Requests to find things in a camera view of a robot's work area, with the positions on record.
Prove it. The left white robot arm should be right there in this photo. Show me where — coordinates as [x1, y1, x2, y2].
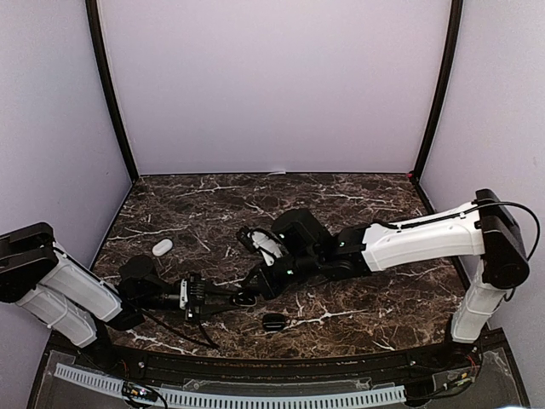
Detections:
[1, 222, 255, 372]

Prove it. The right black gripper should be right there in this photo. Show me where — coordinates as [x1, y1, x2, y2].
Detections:
[241, 250, 323, 301]

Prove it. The black closed charging case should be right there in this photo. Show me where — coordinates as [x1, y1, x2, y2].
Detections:
[261, 313, 288, 332]

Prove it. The left black frame post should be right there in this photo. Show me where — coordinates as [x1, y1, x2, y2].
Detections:
[84, 0, 140, 184]

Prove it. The white slotted cable duct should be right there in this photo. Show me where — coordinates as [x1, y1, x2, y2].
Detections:
[53, 364, 406, 408]

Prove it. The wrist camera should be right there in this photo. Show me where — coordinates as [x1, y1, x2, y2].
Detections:
[254, 236, 288, 267]
[179, 279, 191, 311]

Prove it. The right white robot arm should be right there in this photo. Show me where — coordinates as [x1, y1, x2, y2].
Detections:
[237, 189, 533, 370]

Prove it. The black front frame rail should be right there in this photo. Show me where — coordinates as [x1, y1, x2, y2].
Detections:
[26, 320, 529, 409]

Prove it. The white earbud charging case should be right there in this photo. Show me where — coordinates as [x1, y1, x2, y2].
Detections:
[152, 239, 174, 256]

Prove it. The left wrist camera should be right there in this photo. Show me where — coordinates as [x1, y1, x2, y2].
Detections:
[179, 279, 191, 311]

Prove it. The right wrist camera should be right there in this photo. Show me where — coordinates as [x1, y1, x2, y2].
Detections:
[254, 236, 288, 267]

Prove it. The right black frame post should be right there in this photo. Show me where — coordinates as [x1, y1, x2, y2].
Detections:
[411, 0, 464, 184]

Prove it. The black frame post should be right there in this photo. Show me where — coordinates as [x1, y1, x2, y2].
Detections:
[411, 0, 464, 184]
[84, 0, 140, 184]

